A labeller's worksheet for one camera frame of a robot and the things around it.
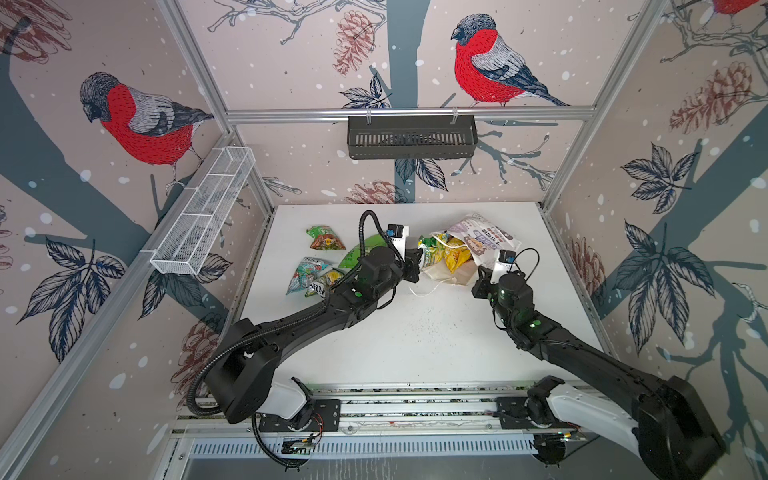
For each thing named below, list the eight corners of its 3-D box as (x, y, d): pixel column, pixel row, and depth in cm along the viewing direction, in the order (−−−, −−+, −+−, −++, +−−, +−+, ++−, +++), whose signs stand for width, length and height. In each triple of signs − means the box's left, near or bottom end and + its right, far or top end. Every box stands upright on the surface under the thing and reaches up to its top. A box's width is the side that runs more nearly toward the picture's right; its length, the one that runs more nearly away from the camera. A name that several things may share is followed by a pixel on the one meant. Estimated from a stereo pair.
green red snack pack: (307, 253, 108) (303, 243, 103) (311, 236, 114) (307, 225, 109) (344, 253, 108) (342, 243, 103) (347, 236, 114) (344, 225, 109)
